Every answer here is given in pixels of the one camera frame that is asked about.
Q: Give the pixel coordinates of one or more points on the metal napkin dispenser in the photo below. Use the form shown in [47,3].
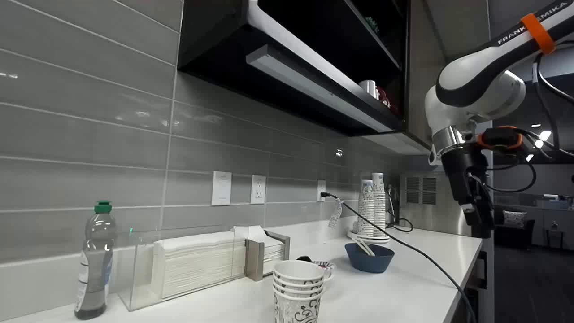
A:
[262,252]

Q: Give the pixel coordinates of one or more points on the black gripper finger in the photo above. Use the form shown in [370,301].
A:
[488,218]
[474,220]

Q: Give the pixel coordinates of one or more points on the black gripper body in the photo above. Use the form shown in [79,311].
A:
[465,170]

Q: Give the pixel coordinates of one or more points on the clear acrylic napkin box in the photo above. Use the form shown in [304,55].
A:
[157,268]

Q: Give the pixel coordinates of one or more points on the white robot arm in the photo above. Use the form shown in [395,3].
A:
[481,87]

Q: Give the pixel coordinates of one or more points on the white utensil in bowl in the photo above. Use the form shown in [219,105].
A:
[363,247]

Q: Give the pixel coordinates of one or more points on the white wall switch plate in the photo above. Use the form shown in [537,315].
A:
[221,189]

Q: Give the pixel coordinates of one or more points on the stack of patterned paper cups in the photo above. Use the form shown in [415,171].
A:
[297,292]

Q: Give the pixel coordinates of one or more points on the clear plastic water bottle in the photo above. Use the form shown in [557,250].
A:
[96,263]

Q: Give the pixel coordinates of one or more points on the white wall outlet with plug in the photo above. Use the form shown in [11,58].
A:
[322,189]

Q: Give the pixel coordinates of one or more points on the tall stack of paper cups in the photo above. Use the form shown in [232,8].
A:
[372,206]

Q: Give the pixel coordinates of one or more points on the white wall outlet plate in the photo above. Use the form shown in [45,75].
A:
[257,189]

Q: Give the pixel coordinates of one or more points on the black upper cabinet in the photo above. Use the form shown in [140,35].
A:
[340,64]

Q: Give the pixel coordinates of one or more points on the blue bowl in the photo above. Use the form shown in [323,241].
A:
[375,263]

